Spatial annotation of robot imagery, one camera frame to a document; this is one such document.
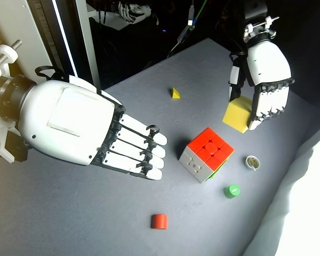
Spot large yellow cube block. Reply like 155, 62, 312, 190
222, 95, 254, 134

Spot grey table cloth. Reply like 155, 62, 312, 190
0, 37, 320, 256

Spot red half-cylinder block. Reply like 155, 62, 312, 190
150, 213, 169, 230

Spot green cable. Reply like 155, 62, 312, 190
191, 0, 209, 26

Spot Rubik's cube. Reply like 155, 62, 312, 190
178, 127, 235, 184

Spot white cabinet column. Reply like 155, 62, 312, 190
0, 0, 101, 89

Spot white adapter cable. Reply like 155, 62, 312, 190
166, 5, 197, 58

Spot white sheet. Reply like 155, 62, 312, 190
242, 130, 320, 256

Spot green cylinder block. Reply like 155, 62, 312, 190
223, 183, 241, 199

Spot spare white robot hand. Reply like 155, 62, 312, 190
118, 1, 152, 25

